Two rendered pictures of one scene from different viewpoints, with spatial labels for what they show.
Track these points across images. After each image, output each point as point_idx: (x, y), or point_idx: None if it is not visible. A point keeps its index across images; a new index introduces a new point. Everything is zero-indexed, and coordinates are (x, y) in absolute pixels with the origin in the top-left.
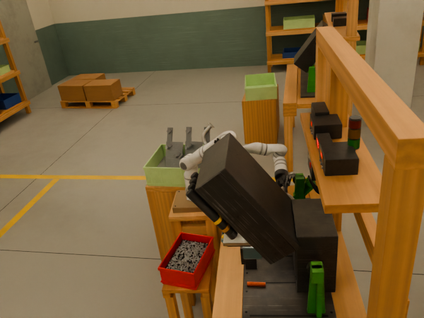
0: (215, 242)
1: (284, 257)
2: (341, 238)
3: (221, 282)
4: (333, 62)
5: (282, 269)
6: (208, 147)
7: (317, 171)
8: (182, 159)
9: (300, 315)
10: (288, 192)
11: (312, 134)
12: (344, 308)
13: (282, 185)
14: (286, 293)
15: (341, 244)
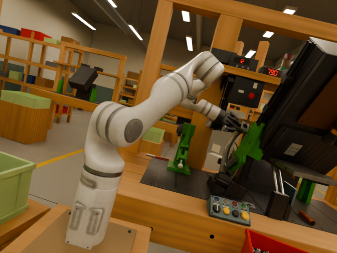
0: None
1: (250, 194)
2: (208, 169)
3: (330, 245)
4: (255, 14)
5: (268, 199)
6: (192, 75)
7: None
8: (135, 111)
9: (315, 207)
10: (130, 162)
11: (247, 70)
12: None
13: (237, 121)
14: (297, 206)
15: (215, 171)
